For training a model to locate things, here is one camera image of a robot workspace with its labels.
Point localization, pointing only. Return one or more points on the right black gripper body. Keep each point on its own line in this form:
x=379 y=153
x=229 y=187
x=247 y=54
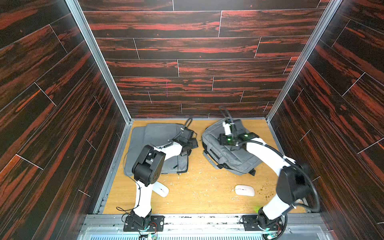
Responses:
x=227 y=128

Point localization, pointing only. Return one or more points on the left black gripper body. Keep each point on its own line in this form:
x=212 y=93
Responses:
x=192 y=144

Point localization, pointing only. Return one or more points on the grey laptop bag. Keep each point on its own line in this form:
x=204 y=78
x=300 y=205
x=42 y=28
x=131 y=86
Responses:
x=159 y=135
x=137 y=142
x=234 y=159

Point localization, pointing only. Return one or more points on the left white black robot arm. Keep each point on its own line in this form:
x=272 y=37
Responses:
x=150 y=147

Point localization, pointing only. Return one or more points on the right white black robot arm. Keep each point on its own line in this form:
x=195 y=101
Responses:
x=294 y=186

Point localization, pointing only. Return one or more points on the right white pink computer mouse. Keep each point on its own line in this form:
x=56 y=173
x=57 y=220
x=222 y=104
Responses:
x=243 y=190

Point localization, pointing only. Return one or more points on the left white computer mouse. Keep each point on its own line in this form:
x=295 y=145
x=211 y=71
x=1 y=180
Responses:
x=161 y=189

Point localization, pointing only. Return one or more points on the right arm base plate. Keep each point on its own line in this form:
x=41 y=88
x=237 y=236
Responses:
x=256 y=223

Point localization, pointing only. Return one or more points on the aluminium front rail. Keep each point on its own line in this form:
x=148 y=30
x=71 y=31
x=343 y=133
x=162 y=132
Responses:
x=205 y=227

